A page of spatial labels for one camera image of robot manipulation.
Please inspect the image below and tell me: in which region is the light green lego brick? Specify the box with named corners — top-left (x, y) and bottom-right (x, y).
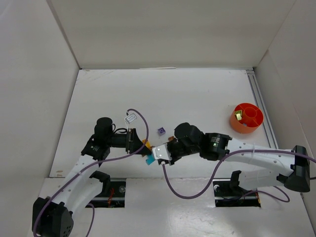
top-left (234, 110), bottom-right (242, 121)

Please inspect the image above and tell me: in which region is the orange divided round container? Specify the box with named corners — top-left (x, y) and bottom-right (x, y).
top-left (230, 103), bottom-right (264, 134)

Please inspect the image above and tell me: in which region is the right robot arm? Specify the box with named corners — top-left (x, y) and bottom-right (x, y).
top-left (166, 122), bottom-right (311, 193)

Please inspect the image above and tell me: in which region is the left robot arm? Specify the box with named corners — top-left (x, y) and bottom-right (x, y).
top-left (32, 117), bottom-right (152, 237)

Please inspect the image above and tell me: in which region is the yellow long lego brick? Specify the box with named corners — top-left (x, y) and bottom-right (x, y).
top-left (142, 140), bottom-right (151, 148)

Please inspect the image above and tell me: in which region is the purple square lego brick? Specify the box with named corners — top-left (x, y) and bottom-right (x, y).
top-left (158, 127), bottom-right (166, 136)

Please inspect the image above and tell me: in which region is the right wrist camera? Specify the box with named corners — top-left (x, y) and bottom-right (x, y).
top-left (152, 143), bottom-right (172, 164)

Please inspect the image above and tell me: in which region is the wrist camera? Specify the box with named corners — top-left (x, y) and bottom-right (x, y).
top-left (124, 113), bottom-right (137, 124)
top-left (152, 143), bottom-right (172, 164)

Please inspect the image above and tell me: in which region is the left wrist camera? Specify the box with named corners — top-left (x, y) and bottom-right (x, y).
top-left (124, 113), bottom-right (137, 124)

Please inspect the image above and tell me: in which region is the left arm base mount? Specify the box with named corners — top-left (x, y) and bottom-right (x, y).
top-left (88, 171), bottom-right (126, 208)

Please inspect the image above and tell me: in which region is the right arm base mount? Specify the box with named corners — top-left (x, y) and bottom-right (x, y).
top-left (213, 170), bottom-right (261, 207)

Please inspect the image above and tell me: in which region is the aluminium rail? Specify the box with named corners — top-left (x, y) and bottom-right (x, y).
top-left (246, 70), bottom-right (305, 198)

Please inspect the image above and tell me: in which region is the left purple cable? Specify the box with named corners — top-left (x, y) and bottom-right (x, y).
top-left (32, 108), bottom-right (149, 237)

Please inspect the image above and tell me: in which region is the purple cable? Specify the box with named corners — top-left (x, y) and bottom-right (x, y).
top-left (32, 108), bottom-right (149, 237)
top-left (161, 149), bottom-right (316, 203)

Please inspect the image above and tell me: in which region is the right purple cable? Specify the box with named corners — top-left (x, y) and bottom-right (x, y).
top-left (161, 149), bottom-right (316, 203)

